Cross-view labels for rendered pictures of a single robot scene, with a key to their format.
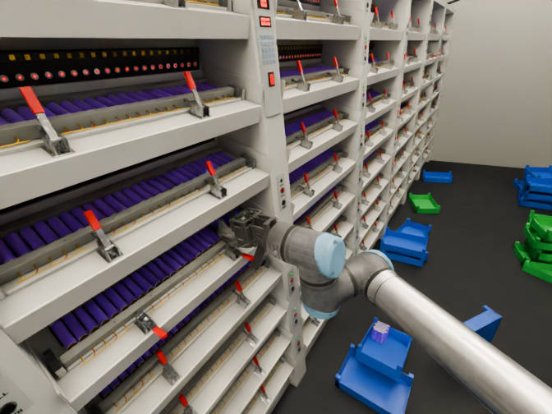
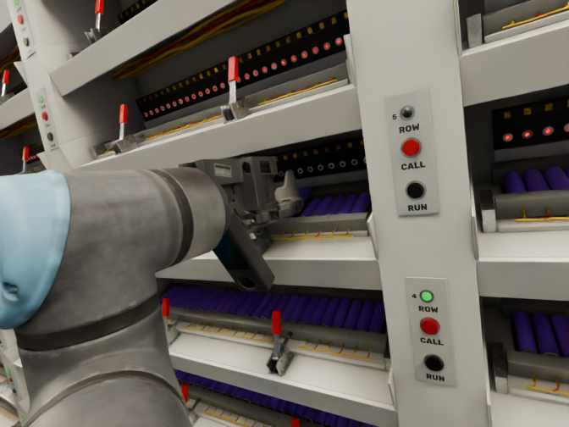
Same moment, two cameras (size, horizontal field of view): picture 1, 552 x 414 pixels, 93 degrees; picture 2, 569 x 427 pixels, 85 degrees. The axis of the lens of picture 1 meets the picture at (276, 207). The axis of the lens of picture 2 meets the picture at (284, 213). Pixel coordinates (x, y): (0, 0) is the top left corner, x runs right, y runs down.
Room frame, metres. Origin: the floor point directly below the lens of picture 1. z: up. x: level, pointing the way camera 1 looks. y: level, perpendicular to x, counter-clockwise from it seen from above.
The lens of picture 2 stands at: (0.59, -0.32, 1.04)
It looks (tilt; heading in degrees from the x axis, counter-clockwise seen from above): 7 degrees down; 82
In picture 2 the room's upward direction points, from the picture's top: 9 degrees counter-clockwise
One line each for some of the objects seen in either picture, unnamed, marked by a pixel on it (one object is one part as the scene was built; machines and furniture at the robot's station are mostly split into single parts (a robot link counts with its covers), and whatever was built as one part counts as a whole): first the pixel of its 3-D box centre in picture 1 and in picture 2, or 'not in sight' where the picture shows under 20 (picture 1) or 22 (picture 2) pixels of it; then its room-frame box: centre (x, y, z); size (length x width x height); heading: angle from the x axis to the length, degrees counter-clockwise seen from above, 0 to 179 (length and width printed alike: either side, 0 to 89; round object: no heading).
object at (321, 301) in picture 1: (323, 287); (108, 390); (0.47, -0.09, 0.91); 0.12 x 0.09 x 0.12; 110
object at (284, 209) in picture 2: not in sight; (278, 209); (0.63, 0.09, 1.00); 0.09 x 0.05 x 0.02; 46
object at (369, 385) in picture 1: (373, 380); not in sight; (0.70, -0.36, 0.04); 0.30 x 0.20 x 0.08; 51
